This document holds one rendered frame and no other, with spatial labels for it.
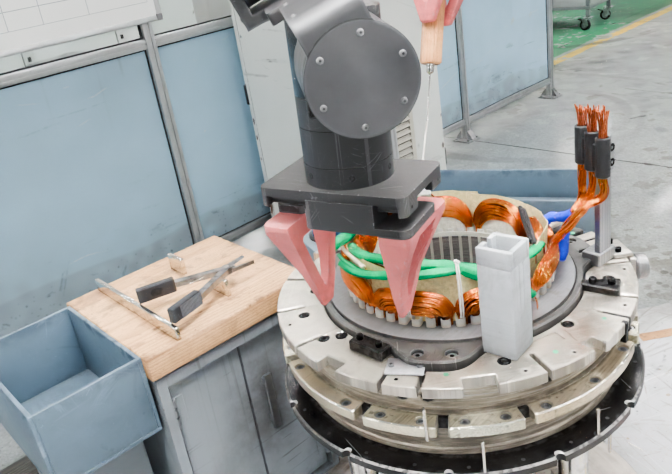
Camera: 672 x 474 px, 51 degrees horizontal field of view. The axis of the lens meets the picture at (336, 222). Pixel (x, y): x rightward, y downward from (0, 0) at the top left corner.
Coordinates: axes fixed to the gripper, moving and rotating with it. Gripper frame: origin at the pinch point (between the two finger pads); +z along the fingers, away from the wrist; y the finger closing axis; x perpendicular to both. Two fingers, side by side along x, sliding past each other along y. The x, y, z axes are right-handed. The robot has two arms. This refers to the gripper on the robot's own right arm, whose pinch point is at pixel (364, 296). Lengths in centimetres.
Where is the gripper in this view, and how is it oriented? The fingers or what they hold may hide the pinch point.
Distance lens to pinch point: 49.7
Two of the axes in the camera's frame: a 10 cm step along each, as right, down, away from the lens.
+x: 4.5, -4.1, 7.9
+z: 1.2, 9.1, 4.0
